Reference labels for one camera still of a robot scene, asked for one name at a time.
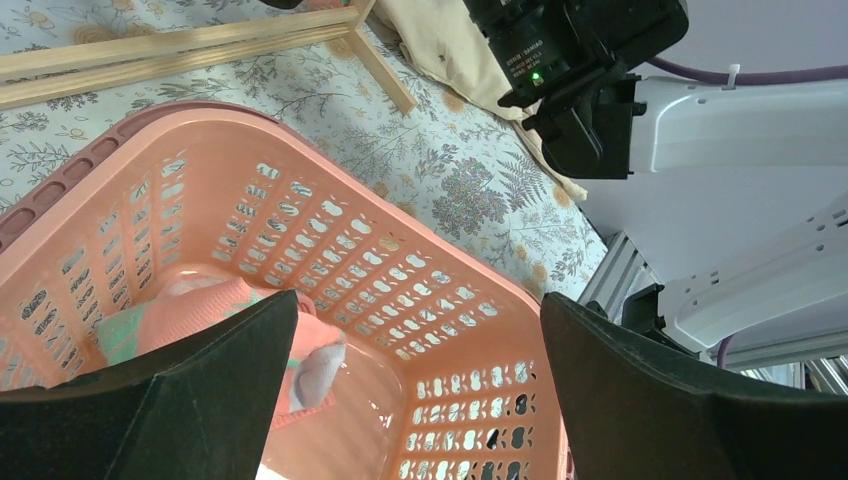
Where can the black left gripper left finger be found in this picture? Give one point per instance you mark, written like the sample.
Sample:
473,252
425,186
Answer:
179,412

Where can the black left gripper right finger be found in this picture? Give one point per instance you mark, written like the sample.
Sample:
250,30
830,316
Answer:
635,409

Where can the pink patterned sock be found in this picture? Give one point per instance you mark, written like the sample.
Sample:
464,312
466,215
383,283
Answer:
201,312

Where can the pink laundry basket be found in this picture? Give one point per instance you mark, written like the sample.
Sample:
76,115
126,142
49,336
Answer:
446,375

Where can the wooden clothes rack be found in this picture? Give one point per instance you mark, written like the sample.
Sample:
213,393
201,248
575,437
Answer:
39,76

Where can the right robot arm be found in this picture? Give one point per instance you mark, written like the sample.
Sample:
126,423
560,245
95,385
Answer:
607,106

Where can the floral patterned mat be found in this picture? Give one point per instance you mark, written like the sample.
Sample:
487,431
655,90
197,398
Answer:
460,170

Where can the beige cloth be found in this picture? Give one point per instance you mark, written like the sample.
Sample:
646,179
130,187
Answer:
441,42

